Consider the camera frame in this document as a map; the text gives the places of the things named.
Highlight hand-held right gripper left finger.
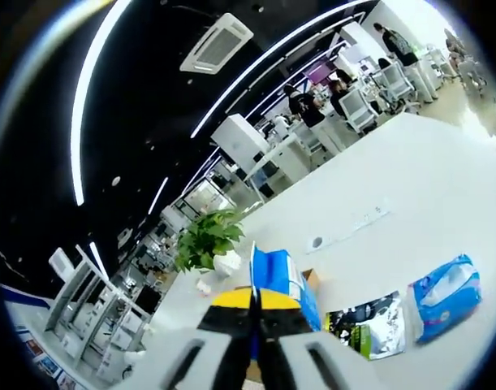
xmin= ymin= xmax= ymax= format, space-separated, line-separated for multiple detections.
xmin=121 ymin=288 xmax=256 ymax=390

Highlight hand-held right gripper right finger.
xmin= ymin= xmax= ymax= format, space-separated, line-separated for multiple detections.
xmin=258 ymin=288 xmax=378 ymax=390

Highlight black silver soft packet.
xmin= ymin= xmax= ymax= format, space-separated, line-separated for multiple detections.
xmin=325 ymin=290 xmax=408 ymax=361

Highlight brown cardboard shoe box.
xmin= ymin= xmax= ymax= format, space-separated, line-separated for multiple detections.
xmin=233 ymin=266 xmax=321 ymax=379

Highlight blue wet wipes pack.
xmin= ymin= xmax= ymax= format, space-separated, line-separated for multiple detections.
xmin=249 ymin=241 xmax=322 ymax=362

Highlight blue translucent tissue pack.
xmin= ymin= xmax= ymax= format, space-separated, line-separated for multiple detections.
xmin=408 ymin=253 xmax=483 ymax=345

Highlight grey metal shelf rack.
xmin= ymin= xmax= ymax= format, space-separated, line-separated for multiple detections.
xmin=44 ymin=243 xmax=151 ymax=366

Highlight green potted plant white pot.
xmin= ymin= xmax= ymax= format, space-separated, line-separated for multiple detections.
xmin=173 ymin=209 xmax=247 ymax=281

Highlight white table outlet panel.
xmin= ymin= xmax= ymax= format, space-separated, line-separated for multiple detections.
xmin=306 ymin=197 xmax=391 ymax=255

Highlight white office desk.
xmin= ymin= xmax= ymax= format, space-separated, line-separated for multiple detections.
xmin=247 ymin=133 xmax=313 ymax=196

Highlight white office chair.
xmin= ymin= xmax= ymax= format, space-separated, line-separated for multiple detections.
xmin=339 ymin=88 xmax=381 ymax=133
xmin=377 ymin=63 xmax=411 ymax=101

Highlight short ceiling light strip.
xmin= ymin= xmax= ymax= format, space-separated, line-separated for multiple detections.
xmin=71 ymin=0 xmax=131 ymax=206

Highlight long curved ceiling light strip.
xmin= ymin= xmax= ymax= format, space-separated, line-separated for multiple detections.
xmin=190 ymin=0 xmax=378 ymax=139

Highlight white ceiling air conditioner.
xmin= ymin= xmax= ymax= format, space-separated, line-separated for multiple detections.
xmin=179 ymin=12 xmax=255 ymax=75

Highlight wall posters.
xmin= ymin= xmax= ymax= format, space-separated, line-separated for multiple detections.
xmin=15 ymin=324 xmax=74 ymax=387

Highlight purple wall screen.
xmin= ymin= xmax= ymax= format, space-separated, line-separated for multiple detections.
xmin=305 ymin=56 xmax=338 ymax=85

